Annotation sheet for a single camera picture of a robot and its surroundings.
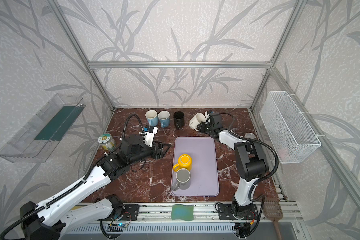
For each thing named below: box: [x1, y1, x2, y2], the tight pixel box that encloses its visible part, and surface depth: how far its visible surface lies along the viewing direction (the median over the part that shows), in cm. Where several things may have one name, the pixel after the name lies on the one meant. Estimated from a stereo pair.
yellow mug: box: [173, 154, 193, 172], surface depth 84 cm
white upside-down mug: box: [188, 112, 206, 132], surface depth 100 cm
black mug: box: [173, 111, 185, 129], surface depth 107 cm
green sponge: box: [171, 204, 194, 221], surface depth 74 cm
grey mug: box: [172, 168, 191, 191], surface depth 78 cm
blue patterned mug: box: [157, 110, 170, 128], surface depth 106 cm
